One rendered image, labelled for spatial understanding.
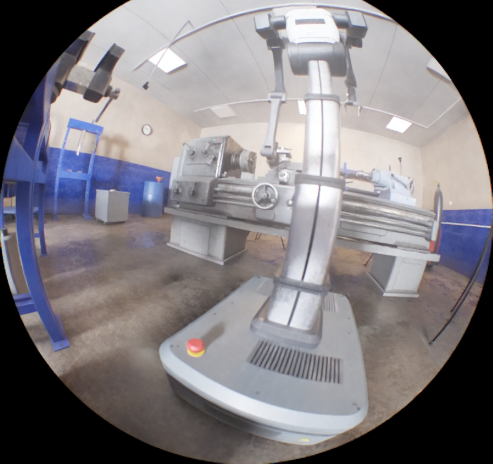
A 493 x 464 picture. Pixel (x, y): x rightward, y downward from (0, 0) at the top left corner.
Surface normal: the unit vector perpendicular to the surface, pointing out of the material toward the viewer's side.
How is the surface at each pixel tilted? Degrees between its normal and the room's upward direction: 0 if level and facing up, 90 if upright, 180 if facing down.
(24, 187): 90
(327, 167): 90
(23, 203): 90
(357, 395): 0
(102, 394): 0
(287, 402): 0
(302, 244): 90
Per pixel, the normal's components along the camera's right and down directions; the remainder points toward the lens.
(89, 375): 0.14, -0.99
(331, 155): -0.42, 0.01
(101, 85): 0.92, 0.16
